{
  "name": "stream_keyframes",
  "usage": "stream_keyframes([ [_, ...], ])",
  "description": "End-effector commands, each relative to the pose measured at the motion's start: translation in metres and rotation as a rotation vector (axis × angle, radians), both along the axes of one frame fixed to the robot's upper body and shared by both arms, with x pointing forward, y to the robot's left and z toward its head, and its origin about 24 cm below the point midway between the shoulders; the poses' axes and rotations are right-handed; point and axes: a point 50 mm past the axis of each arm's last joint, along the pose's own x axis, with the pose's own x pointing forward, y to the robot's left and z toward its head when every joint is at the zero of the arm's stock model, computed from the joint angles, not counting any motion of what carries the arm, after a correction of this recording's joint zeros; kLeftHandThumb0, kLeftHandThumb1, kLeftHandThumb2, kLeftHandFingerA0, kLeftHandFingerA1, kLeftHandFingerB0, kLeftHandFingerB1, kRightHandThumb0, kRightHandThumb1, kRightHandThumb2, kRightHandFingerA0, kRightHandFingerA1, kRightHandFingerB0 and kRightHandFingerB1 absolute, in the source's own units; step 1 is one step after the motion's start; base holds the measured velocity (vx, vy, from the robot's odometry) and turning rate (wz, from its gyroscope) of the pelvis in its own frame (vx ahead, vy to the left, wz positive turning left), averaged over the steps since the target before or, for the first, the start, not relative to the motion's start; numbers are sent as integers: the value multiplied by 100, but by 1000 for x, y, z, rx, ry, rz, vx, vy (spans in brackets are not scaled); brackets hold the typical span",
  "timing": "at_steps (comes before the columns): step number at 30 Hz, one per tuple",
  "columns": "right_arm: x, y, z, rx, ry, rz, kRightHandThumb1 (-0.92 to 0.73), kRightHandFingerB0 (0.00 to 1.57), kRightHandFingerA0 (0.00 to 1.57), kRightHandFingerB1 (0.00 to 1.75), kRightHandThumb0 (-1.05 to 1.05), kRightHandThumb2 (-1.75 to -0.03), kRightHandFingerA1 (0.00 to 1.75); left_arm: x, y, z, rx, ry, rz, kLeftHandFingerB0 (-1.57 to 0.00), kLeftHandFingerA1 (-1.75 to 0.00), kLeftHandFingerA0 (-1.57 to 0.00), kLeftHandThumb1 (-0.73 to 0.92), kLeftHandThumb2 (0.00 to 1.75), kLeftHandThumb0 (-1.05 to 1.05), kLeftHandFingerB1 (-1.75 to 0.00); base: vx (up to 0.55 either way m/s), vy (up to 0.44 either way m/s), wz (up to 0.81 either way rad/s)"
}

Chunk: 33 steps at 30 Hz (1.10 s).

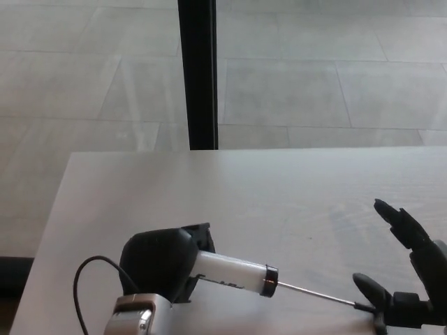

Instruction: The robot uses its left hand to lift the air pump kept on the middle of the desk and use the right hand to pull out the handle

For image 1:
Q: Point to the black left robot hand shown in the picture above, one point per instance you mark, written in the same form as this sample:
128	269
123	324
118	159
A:
157	258

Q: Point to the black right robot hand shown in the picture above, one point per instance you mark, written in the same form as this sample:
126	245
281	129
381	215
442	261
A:
433	279

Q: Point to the white Franklin air pump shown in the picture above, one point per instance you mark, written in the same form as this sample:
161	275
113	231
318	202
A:
230	268

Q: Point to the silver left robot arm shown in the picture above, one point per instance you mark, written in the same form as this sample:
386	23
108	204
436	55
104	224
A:
132	315

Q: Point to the black window frame post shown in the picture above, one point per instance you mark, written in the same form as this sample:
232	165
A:
200	73

